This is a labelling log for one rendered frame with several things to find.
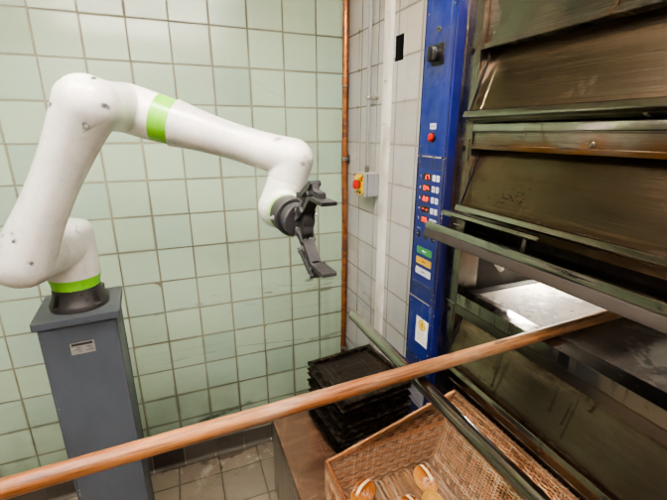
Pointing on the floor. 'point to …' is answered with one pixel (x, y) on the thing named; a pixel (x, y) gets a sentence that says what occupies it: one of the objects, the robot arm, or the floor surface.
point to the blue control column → (433, 93)
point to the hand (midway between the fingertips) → (328, 239)
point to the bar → (458, 419)
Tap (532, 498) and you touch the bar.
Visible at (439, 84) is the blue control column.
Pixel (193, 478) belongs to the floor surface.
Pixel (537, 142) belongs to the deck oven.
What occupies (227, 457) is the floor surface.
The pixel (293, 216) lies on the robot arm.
